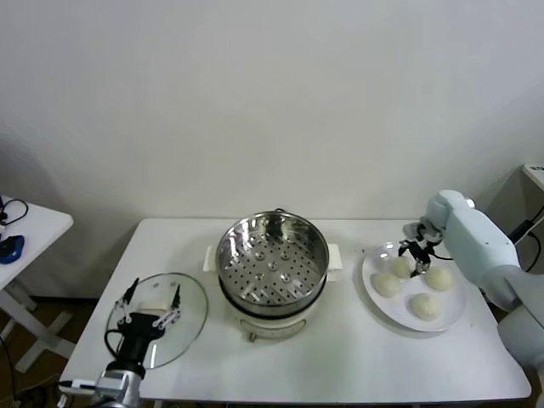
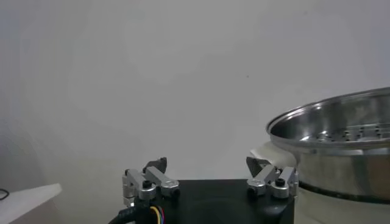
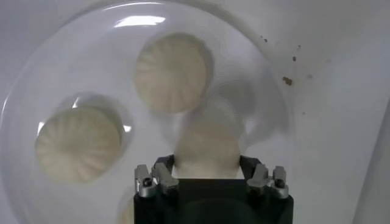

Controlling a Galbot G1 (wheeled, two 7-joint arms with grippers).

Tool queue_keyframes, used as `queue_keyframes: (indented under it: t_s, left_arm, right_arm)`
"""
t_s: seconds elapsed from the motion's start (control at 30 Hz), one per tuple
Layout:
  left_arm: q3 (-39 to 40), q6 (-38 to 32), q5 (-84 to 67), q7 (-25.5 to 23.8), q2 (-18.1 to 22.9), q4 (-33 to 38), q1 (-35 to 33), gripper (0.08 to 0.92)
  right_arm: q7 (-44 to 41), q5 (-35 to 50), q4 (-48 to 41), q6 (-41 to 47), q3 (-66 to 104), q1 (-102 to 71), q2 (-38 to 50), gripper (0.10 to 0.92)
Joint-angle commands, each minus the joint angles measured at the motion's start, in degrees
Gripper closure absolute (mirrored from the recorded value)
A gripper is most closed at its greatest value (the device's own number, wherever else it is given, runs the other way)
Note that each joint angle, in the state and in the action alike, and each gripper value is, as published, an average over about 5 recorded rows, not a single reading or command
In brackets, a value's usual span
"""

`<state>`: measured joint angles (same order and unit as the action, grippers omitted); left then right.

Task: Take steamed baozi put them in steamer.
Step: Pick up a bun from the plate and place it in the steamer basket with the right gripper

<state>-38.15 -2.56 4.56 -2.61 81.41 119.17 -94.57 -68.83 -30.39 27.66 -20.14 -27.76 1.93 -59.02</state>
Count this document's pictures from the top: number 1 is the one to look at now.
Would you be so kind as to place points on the white folding side table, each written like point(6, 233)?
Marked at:
point(38, 229)

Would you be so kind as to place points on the white round plate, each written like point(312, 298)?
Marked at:
point(382, 310)

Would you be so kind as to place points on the white steamed baozi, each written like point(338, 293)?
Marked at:
point(440, 279)
point(386, 285)
point(425, 307)
point(400, 268)

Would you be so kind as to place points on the stainless steel steamer basket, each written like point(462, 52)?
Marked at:
point(272, 255)

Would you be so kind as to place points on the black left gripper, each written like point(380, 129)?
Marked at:
point(138, 327)

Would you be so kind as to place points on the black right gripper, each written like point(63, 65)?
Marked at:
point(420, 251)

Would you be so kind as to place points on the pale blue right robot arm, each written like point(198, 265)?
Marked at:
point(480, 242)

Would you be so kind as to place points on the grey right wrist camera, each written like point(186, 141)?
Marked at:
point(411, 229)

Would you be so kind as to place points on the round glass pot lid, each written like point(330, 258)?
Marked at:
point(187, 306)

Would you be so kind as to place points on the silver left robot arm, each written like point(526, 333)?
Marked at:
point(121, 387)

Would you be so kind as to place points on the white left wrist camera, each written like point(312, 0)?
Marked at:
point(78, 385)

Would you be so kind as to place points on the blue handheld device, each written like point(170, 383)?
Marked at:
point(10, 250)

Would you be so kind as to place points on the white electric cooking pot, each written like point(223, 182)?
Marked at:
point(272, 327)

